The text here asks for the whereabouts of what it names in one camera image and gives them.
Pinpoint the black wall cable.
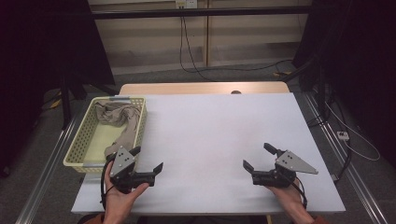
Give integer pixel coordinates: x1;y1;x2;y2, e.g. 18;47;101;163
178;8;294;75
181;15;219;83

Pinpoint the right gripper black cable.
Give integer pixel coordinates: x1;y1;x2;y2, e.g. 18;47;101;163
290;176;309;209

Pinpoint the white wall outlet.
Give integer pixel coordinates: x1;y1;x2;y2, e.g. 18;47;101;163
175;0;199;9

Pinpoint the person's right hand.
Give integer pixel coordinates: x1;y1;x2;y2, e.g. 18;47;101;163
266;177;308;217

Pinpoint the beige cloth garment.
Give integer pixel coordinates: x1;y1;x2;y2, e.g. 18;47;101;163
94;101;143;159

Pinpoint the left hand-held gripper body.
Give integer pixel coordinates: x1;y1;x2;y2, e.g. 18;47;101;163
108;145;156;194

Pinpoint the black horizontal bar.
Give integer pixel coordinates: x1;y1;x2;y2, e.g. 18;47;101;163
90;5;312;21

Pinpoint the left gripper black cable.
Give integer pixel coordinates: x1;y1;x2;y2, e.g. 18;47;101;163
99;158;115;210

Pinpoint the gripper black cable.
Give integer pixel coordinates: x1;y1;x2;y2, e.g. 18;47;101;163
290;176;309;209
99;158;115;210

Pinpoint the white floor cable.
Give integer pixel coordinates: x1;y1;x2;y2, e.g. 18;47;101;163
324;102;382;162

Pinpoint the black floor cable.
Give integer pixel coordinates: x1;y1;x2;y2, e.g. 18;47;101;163
305;89;353;183

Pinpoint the black curtain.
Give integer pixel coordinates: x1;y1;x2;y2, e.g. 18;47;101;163
0;0;117;179
291;0;396;169

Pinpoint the aluminium floor rail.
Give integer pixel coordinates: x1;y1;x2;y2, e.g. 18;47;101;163
302;92;390;224
14;110;86;224

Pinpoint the yellow perforated plastic basket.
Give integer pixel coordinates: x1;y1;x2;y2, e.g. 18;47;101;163
63;95;148;174

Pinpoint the black metal stand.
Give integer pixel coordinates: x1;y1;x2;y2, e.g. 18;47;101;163
298;55;332;126
58;69;89;131

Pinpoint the person's left hand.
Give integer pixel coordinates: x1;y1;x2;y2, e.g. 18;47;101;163
103;169;150;217

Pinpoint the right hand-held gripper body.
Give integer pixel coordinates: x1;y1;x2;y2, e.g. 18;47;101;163
251;149;319;189

